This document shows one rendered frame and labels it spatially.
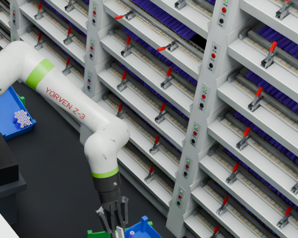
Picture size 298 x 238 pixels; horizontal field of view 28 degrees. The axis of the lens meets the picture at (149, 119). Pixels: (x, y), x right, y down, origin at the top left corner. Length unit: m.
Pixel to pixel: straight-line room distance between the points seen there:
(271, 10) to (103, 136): 0.68
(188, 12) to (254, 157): 0.59
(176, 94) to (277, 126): 0.52
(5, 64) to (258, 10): 0.85
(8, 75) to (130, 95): 0.82
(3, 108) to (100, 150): 1.43
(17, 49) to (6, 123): 1.19
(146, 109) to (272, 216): 0.74
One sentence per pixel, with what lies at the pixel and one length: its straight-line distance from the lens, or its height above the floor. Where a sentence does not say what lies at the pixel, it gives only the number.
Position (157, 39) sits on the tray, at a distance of 2.40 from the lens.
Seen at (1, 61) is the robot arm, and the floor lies 0.99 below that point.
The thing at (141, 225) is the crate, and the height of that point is 0.36.
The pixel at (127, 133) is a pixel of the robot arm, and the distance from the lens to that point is 2.07.
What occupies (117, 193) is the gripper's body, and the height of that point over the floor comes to 0.67.
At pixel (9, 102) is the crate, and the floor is 0.08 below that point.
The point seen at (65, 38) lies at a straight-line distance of 3.03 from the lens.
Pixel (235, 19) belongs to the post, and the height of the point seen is 1.18.
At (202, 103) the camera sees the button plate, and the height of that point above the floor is 0.78.
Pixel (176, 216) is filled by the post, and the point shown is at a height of 0.12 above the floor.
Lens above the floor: 2.16
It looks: 40 degrees down
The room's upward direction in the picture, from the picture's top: 9 degrees clockwise
